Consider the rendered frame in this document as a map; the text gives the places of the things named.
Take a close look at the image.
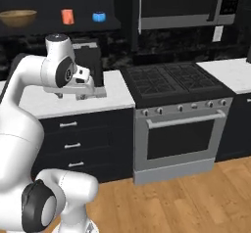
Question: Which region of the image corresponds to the grey oven door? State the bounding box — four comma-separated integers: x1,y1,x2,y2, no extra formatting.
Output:
133,108,233,172

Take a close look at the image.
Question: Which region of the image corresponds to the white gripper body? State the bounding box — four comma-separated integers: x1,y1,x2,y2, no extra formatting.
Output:
43,78,108,101

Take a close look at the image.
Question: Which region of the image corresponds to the silver drawer handle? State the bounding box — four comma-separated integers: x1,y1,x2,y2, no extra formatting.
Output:
67,161,85,168
64,142,82,150
59,121,78,129

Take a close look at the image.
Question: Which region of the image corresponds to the black and grey microwave oven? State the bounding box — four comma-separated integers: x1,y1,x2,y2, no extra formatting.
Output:
131,0,245,31

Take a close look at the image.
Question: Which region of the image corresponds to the black base cabinet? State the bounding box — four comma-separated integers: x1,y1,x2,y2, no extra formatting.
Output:
215,92,251,163

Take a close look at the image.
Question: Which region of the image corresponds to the white wall socket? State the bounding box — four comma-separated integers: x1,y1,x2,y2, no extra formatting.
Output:
212,24,225,43

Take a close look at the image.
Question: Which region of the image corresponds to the black drawer front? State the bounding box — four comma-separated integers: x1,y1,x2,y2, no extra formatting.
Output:
41,129,135,158
38,108,135,137
31,150,135,184

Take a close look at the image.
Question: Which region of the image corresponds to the black coffee machine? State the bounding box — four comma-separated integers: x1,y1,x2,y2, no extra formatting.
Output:
72,40,106,89

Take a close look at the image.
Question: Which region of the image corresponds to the black gas hob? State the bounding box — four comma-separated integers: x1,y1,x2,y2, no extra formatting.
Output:
121,61,236,110

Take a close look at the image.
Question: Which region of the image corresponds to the blue glass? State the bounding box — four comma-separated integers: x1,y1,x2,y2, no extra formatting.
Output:
91,11,107,23

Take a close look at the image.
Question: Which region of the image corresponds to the orange glass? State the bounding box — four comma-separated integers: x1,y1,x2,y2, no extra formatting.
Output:
61,9,75,25

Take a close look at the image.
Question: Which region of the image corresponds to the grey oven handle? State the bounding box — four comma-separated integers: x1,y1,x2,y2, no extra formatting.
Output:
145,110,227,129

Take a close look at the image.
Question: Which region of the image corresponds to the wooden bowl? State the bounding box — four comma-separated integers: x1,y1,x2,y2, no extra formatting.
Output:
0,9,38,28

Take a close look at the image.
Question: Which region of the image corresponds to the black cabinet door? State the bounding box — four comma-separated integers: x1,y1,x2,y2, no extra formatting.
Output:
113,0,140,53

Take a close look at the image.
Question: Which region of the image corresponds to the grey oven bottom drawer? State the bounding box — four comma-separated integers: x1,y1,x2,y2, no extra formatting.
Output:
132,158,217,186

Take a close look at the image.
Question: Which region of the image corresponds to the grey microwave handle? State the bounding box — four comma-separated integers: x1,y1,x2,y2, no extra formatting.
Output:
137,0,144,34

